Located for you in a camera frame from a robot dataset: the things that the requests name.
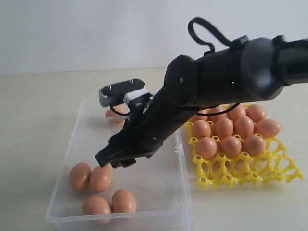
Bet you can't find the clear plastic container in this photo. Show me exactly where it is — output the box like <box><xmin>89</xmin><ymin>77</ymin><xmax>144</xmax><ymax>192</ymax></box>
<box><xmin>45</xmin><ymin>101</ymin><xmax>193</xmax><ymax>231</ymax></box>

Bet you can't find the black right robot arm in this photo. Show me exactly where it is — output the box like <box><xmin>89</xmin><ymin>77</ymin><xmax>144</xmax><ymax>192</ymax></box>
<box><xmin>95</xmin><ymin>37</ymin><xmax>308</xmax><ymax>168</ymax></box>

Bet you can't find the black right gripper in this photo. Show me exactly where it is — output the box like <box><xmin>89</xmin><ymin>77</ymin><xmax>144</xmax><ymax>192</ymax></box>
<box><xmin>95</xmin><ymin>87</ymin><xmax>200</xmax><ymax>169</ymax></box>

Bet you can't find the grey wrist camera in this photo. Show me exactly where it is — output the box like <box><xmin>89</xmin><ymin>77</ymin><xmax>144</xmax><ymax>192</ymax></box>
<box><xmin>99</xmin><ymin>79</ymin><xmax>153</xmax><ymax>107</ymax></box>

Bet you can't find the yellow plastic egg tray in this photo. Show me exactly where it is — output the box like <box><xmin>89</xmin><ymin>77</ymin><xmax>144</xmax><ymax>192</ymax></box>
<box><xmin>185</xmin><ymin>121</ymin><xmax>304</xmax><ymax>189</ymax></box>

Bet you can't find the brown egg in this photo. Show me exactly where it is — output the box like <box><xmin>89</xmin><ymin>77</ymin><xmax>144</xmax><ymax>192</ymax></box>
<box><xmin>227</xmin><ymin>104</ymin><xmax>246</xmax><ymax>122</ymax></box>
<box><xmin>214</xmin><ymin>118</ymin><xmax>234</xmax><ymax>140</ymax></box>
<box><xmin>242</xmin><ymin>135</ymin><xmax>266</xmax><ymax>156</ymax></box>
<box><xmin>255</xmin><ymin>119</ymin><xmax>281</xmax><ymax>139</ymax></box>
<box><xmin>207</xmin><ymin>106</ymin><xmax>228</xmax><ymax>122</ymax></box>
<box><xmin>111</xmin><ymin>189</ymin><xmax>137</xmax><ymax>213</ymax></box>
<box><xmin>196</xmin><ymin>137</ymin><xmax>218</xmax><ymax>159</ymax></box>
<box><xmin>189</xmin><ymin>109</ymin><xmax>207</xmax><ymax>123</ymax></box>
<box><xmin>192</xmin><ymin>120</ymin><xmax>211</xmax><ymax>140</ymax></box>
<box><xmin>234</xmin><ymin>116</ymin><xmax>254</xmax><ymax>139</ymax></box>
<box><xmin>105</xmin><ymin>104</ymin><xmax>129</xmax><ymax>124</ymax></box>
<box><xmin>90</xmin><ymin>164</ymin><xmax>113</xmax><ymax>193</ymax></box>
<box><xmin>82</xmin><ymin>195</ymin><xmax>112</xmax><ymax>215</ymax></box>
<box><xmin>219</xmin><ymin>136</ymin><xmax>242</xmax><ymax>158</ymax></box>
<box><xmin>69</xmin><ymin>162</ymin><xmax>92</xmax><ymax>191</ymax></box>
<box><xmin>246</xmin><ymin>104</ymin><xmax>267</xmax><ymax>123</ymax></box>

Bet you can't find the black cable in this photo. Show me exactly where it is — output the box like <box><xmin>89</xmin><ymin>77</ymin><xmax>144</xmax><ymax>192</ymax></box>
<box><xmin>187</xmin><ymin>17</ymin><xmax>248</xmax><ymax>118</ymax></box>

